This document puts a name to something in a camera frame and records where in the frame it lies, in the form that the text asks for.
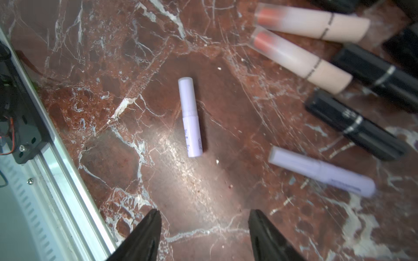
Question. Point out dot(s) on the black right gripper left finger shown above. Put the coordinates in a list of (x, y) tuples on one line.
[(143, 242)]

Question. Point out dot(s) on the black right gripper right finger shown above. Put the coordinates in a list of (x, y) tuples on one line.
[(267, 242)]

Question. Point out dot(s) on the lilac lip balm tube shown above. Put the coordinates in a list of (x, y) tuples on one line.
[(322, 172), (190, 117)]

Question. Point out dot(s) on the black lipstick silver band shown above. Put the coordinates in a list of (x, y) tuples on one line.
[(358, 129), (380, 76)]

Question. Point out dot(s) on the upper pink lip gloss tube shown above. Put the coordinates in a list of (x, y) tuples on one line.
[(315, 24)]

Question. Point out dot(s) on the aluminium front rail frame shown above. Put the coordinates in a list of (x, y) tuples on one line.
[(47, 213)]

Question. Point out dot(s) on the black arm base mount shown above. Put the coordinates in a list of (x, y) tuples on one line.
[(21, 125)]

